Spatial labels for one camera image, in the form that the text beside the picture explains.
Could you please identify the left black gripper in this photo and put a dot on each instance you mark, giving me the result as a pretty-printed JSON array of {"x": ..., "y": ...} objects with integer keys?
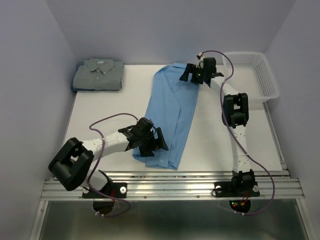
[{"x": 146, "y": 151}]

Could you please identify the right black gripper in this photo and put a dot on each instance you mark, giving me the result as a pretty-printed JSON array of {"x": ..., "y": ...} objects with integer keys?
[{"x": 190, "y": 68}]

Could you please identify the light blue long sleeve shirt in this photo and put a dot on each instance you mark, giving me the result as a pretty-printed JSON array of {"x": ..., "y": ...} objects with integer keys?
[{"x": 171, "y": 107}]

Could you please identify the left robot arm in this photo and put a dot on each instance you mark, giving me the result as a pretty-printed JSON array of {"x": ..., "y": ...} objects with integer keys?
[{"x": 72, "y": 165}]

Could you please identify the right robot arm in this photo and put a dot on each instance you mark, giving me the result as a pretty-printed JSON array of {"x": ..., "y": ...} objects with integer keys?
[{"x": 235, "y": 116}]

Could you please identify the white plastic basket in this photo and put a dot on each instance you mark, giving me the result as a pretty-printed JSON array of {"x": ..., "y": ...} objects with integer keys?
[{"x": 251, "y": 75}]

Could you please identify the folded blue shirt under grey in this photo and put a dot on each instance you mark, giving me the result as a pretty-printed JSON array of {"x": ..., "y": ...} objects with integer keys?
[{"x": 78, "y": 65}]

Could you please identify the aluminium rail frame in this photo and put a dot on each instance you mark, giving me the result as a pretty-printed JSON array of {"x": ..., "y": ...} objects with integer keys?
[{"x": 149, "y": 184}]

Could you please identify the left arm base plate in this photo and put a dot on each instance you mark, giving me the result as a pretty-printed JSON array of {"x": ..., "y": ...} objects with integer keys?
[{"x": 114, "y": 189}]

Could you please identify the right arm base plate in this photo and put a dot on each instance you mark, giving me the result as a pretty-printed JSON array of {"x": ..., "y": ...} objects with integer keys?
[{"x": 225, "y": 189}]

